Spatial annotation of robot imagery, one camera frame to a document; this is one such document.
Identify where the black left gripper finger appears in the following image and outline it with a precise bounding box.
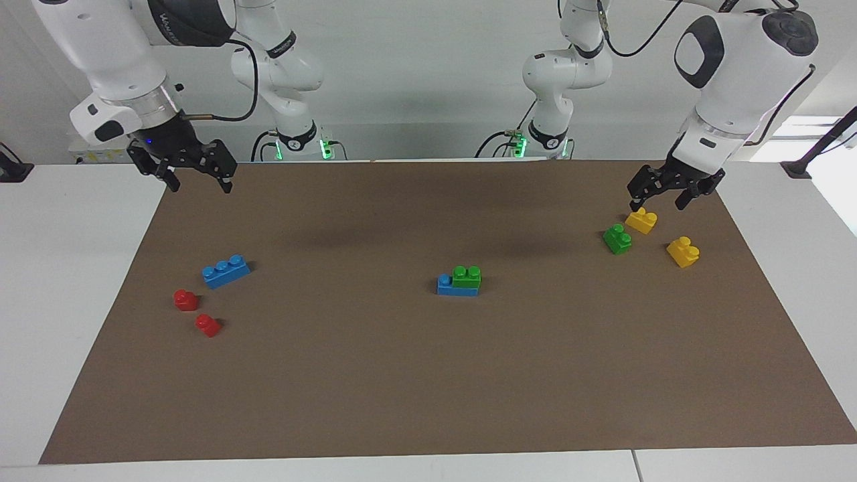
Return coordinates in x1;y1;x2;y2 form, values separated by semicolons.
676;174;726;212
628;164;664;212

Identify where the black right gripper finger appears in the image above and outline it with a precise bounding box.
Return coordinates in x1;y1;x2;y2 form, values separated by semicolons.
201;139;238;195
127;144;180;193

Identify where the blue three-stud toy block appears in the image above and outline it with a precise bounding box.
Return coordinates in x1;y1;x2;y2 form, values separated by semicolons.
202;254;251;290
437;274;481;297

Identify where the yellow two-stud toy block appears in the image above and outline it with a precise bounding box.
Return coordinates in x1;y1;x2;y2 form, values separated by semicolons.
625;206;658;235
666;236;700;269

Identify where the white power strip box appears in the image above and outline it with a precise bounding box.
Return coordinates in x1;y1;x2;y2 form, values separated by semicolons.
67;134;135;165

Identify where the brown table mat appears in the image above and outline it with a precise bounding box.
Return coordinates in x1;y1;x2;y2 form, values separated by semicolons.
39;159;857;465

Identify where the black right base cable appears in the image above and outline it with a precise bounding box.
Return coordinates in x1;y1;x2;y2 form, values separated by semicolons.
251;129;282;163

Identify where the black base cable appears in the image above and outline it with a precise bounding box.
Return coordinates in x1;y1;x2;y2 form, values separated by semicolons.
251;129;282;163
474;99;538;159

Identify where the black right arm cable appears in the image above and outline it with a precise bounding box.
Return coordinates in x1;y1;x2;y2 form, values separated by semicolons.
181;39;260;123

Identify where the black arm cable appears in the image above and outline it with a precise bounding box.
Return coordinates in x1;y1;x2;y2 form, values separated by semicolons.
181;39;260;123
598;0;817;147

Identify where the black clamp mount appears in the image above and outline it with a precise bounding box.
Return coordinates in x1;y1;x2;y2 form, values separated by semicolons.
0;142;34;183
781;106;857;179

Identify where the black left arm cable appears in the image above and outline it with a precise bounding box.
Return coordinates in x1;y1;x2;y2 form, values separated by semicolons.
598;0;817;147

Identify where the black left base cable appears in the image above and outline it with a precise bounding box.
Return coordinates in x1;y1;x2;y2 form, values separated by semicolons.
474;99;538;159

